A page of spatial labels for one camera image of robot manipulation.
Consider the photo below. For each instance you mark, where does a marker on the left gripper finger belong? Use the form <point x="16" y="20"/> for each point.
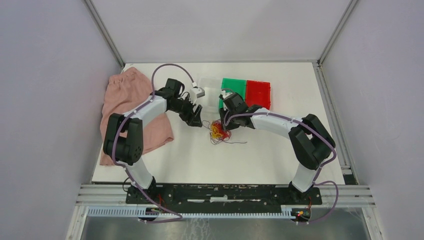
<point x="196" y="117"/>
<point x="193" y="124"/>

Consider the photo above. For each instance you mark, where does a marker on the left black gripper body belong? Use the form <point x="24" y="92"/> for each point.
<point x="184" y="108"/>

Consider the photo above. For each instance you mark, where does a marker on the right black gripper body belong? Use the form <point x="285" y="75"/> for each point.
<point x="231" y="121"/>

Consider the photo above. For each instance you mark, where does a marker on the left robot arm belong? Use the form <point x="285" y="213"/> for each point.
<point x="123" y="140"/>

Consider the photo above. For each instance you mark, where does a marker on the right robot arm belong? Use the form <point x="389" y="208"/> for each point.
<point x="312" y="144"/>

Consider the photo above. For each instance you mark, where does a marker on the clear plastic bin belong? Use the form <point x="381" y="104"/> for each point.
<point x="212" y="87"/>

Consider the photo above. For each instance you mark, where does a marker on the green plastic bin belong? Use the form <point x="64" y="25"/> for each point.
<point x="231" y="84"/>

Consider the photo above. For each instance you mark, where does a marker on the red plastic bin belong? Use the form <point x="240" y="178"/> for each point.
<point x="258" y="93"/>

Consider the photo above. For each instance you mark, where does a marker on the pink cloth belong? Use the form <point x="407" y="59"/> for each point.
<point x="124" y="92"/>

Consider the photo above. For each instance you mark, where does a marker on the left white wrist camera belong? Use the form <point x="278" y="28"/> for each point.
<point x="197" y="92"/>

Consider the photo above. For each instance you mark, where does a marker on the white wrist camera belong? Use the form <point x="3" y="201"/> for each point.
<point x="197" y="92"/>
<point x="224" y="93"/>

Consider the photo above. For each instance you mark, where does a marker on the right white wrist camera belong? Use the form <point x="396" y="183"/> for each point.
<point x="224" y="93"/>

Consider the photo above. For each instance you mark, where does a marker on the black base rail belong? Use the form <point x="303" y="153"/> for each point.
<point x="231" y="198"/>

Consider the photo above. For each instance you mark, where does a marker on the white slotted cable duct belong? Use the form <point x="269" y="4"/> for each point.
<point x="153" y="213"/>

